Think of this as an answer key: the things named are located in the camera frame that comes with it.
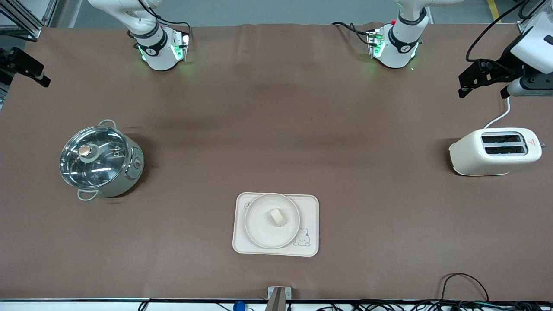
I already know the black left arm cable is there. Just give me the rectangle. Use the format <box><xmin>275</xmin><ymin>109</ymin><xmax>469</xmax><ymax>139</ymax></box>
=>
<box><xmin>465</xmin><ymin>0</ymin><xmax>536</xmax><ymax>63</ymax></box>

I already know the small white bun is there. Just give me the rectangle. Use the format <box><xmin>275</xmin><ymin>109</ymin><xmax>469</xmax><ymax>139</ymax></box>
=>
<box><xmin>270</xmin><ymin>208</ymin><xmax>288</xmax><ymax>228</ymax></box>

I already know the black cable bundle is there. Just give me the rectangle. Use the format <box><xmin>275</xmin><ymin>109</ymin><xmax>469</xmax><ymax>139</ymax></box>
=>
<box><xmin>313</xmin><ymin>300</ymin><xmax>553</xmax><ymax>311</ymax></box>

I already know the aluminium camera mount post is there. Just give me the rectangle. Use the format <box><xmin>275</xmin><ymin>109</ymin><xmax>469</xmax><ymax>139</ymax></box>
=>
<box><xmin>267</xmin><ymin>286</ymin><xmax>292</xmax><ymax>311</ymax></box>

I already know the black looped cable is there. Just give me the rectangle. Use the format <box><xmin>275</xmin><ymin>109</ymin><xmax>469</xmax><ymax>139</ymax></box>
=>
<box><xmin>439</xmin><ymin>273</ymin><xmax>490</xmax><ymax>303</ymax></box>

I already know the white toaster power cable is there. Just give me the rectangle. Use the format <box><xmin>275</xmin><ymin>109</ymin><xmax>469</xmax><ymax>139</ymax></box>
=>
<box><xmin>483</xmin><ymin>96</ymin><xmax>512</xmax><ymax>130</ymax></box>

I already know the black right base cable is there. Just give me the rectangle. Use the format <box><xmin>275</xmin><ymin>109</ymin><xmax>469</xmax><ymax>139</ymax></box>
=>
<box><xmin>137</xmin><ymin>0</ymin><xmax>192</xmax><ymax>42</ymax></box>

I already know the cream rabbit print tray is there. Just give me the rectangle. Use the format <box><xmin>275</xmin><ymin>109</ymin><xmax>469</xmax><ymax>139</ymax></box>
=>
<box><xmin>232</xmin><ymin>192</ymin><xmax>319</xmax><ymax>257</ymax></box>

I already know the steel electric cooking pot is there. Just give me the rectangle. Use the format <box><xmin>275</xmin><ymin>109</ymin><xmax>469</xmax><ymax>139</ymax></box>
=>
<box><xmin>60</xmin><ymin>120</ymin><xmax>145</xmax><ymax>202</ymax></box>

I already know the aluminium frame profile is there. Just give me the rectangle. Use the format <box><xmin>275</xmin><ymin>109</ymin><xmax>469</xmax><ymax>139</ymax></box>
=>
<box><xmin>0</xmin><ymin>0</ymin><xmax>59</xmax><ymax>42</ymax></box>

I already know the brown table mat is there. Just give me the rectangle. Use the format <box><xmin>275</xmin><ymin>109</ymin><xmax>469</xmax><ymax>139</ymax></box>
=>
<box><xmin>0</xmin><ymin>22</ymin><xmax>553</xmax><ymax>302</ymax></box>

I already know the black left base cable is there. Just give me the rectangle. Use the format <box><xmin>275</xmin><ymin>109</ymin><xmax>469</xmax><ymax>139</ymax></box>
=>
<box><xmin>331</xmin><ymin>21</ymin><xmax>374</xmax><ymax>46</ymax></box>

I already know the round cream plate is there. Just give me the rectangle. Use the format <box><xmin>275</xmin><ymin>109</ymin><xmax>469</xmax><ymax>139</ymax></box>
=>
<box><xmin>245</xmin><ymin>194</ymin><xmax>300</xmax><ymax>249</ymax></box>

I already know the glass pot lid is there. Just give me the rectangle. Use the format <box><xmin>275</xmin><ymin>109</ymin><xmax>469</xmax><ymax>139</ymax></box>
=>
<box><xmin>60</xmin><ymin>126</ymin><xmax>130</xmax><ymax>190</ymax></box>

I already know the cream two-slot toaster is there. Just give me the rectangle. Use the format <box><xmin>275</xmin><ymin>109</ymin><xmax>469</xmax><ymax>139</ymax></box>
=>
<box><xmin>449</xmin><ymin>128</ymin><xmax>543</xmax><ymax>176</ymax></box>

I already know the black base cable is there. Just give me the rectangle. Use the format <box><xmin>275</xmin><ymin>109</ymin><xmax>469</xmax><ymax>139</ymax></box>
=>
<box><xmin>331</xmin><ymin>21</ymin><xmax>374</xmax><ymax>46</ymax></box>
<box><xmin>137</xmin><ymin>0</ymin><xmax>192</xmax><ymax>42</ymax></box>

